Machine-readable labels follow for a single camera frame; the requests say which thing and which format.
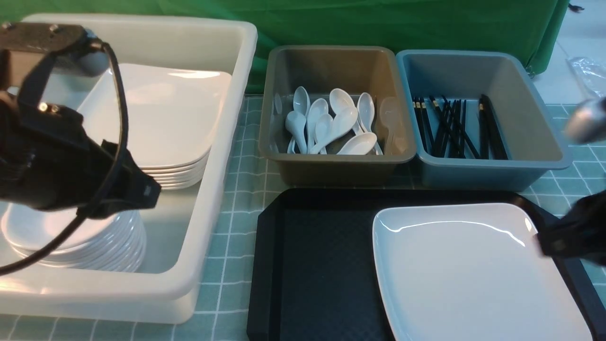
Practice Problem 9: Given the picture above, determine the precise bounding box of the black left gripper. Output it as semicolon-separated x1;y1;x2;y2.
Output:
1;102;161;219

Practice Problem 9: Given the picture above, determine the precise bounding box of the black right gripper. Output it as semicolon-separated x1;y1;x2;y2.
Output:
536;190;606;266

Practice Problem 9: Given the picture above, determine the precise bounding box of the white rectangular rice plate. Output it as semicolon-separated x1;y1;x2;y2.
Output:
372;203;595;341

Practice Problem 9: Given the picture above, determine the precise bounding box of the white ceramic soup spoon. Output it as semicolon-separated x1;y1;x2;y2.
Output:
309;107;358;154

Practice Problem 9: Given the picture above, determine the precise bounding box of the stack of white bowls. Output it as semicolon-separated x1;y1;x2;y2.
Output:
1;204;147;272

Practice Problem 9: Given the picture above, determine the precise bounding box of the stack of white plates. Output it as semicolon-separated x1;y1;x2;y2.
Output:
51;64;232;190

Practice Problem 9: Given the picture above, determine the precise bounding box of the black chopstick bundle right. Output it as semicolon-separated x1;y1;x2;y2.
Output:
478;94;509;160

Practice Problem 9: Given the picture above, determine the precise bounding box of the black chopstick bundle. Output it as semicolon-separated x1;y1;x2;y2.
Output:
430;96;481;159
478;94;509;160

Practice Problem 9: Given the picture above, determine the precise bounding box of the large white plastic tub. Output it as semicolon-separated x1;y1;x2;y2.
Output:
0;13;258;324

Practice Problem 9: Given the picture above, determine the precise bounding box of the blue plastic chopstick bin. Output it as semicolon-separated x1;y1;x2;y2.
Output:
396;50;572;191

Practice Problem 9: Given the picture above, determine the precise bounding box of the black chopstick bundle centre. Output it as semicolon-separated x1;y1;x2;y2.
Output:
430;96;481;159

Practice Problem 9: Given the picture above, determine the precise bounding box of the clear plastic bag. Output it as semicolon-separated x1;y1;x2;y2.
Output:
566;56;606;101

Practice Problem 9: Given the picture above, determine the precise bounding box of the green backdrop cloth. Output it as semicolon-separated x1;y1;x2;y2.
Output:
1;0;569;93

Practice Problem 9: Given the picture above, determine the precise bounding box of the green checkered tablecloth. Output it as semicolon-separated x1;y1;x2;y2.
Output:
1;96;605;341

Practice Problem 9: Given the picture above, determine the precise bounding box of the white spoon front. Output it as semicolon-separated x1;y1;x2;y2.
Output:
337;132;377;155

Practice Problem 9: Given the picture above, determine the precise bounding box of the white spoon far left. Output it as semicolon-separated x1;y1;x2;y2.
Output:
285;110;308;154

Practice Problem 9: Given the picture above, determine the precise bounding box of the white spoon right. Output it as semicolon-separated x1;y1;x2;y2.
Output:
356;92;376;136

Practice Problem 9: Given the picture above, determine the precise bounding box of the white spoon upper left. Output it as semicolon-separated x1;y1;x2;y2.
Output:
293;86;311;118

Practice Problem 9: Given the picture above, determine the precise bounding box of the grey plastic spoon bin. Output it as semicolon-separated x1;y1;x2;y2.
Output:
258;45;417;187

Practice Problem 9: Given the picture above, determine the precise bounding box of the black serving tray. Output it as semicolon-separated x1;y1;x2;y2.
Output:
246;188;605;341

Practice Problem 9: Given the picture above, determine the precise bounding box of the white spoon lower centre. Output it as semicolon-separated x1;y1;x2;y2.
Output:
310;114;335;154

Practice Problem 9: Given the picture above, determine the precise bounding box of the white spoon upper centre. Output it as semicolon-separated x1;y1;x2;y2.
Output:
329;88;365;135

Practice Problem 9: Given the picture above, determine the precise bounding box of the black camera cable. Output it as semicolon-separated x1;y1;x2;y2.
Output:
0;42;130;276

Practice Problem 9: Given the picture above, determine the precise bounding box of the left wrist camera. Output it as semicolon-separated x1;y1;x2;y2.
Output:
0;22;109;106

